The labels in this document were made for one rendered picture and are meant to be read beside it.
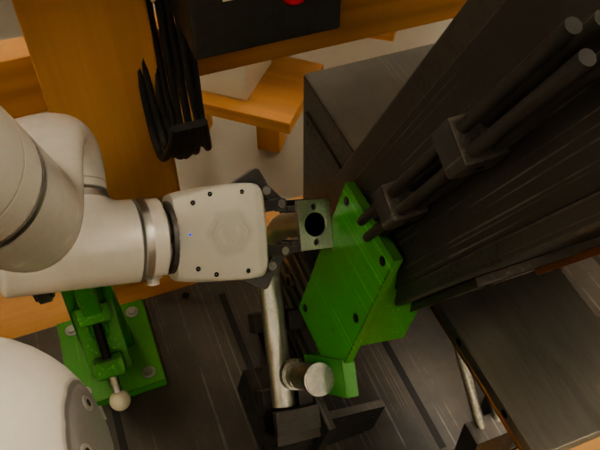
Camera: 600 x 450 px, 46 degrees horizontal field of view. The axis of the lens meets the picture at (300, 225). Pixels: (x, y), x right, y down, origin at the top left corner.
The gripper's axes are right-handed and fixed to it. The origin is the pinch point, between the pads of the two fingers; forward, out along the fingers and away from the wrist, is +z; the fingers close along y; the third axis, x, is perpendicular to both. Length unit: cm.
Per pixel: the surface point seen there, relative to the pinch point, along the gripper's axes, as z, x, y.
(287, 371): -0.7, 4.9, -17.5
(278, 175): 71, 164, 12
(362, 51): 130, 195, 65
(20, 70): -25.6, 25.4, 22.0
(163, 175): -7.8, 26.9, 7.6
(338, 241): 2.7, -3.8, -2.0
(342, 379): 2.5, -2.6, -17.5
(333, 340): 2.8, -0.6, -13.4
